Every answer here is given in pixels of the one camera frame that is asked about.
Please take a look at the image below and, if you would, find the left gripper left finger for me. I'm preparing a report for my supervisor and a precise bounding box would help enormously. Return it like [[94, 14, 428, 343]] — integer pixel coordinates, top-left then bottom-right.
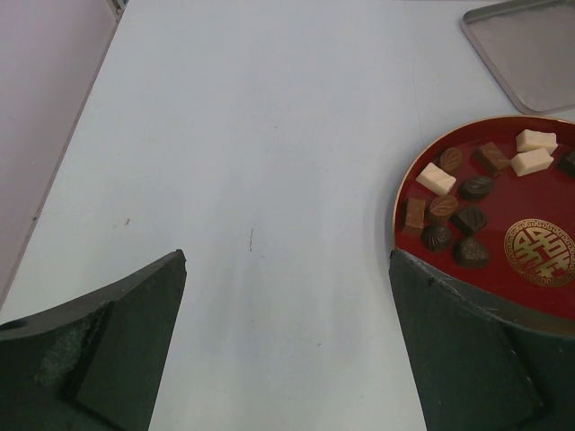
[[1, 250, 187, 430]]

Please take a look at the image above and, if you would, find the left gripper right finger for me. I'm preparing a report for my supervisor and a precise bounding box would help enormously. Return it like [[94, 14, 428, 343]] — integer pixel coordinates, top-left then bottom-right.
[[389, 249, 574, 430]]

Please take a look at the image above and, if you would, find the brown chocolate piece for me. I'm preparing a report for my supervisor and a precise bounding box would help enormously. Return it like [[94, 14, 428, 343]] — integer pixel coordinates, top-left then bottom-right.
[[402, 198, 426, 237]]

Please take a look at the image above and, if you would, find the dark leaf chocolate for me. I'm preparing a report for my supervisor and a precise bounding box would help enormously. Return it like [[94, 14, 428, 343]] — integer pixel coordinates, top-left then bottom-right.
[[458, 175, 495, 201]]

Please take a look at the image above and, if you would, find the white rectangular chocolate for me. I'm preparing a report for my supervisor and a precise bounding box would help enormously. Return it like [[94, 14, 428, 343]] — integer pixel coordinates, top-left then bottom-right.
[[510, 148, 553, 177]]

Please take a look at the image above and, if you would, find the dark heart chocolate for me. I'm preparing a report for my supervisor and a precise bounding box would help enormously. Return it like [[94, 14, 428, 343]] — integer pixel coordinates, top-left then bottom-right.
[[453, 237, 491, 268]]

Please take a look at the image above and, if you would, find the red round plate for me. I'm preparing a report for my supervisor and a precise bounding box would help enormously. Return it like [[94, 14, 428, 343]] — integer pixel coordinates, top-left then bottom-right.
[[394, 116, 574, 323]]

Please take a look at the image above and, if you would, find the brown leaf chocolate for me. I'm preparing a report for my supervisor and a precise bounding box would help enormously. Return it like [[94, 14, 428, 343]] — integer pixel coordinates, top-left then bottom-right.
[[437, 146, 464, 175]]

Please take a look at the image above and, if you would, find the white ridged chocolate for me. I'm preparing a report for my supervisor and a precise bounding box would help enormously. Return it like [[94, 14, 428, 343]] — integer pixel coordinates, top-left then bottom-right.
[[416, 163, 456, 196]]

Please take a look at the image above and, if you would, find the metal tin lid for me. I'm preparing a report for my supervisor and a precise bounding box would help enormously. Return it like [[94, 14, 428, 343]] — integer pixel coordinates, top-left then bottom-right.
[[460, 1, 574, 115]]

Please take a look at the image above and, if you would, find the dark square chocolate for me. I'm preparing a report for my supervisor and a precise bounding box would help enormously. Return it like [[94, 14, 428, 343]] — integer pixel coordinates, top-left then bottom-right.
[[450, 205, 489, 236]]

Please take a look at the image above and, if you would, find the white square chocolate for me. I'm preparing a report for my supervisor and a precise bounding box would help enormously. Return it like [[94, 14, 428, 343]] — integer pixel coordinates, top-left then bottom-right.
[[516, 129, 558, 154]]

